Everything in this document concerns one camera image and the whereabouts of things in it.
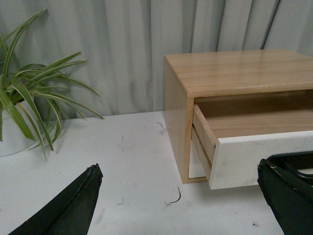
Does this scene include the green spider plant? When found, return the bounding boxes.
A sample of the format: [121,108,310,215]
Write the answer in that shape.
[0,9,102,154]

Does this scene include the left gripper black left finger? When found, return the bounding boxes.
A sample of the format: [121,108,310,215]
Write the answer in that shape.
[10,164,103,235]

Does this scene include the white bottom drawer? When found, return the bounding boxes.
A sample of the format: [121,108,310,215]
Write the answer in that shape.
[189,127,211,181]

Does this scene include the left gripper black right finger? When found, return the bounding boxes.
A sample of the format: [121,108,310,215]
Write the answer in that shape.
[257,159,313,235]

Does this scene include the white plant pot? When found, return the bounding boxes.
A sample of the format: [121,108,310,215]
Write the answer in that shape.
[0,101,43,157]

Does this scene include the wooden drawer cabinet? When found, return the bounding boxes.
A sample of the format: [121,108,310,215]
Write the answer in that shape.
[164,49,313,184]

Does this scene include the white top drawer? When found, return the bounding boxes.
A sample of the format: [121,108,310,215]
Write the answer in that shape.
[192,106,313,189]

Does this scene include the white drawer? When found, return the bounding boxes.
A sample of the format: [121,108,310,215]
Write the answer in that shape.
[192,106,313,189]
[189,127,211,181]

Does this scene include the grey curtain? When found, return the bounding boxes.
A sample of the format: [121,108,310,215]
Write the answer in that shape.
[0,0,313,116]

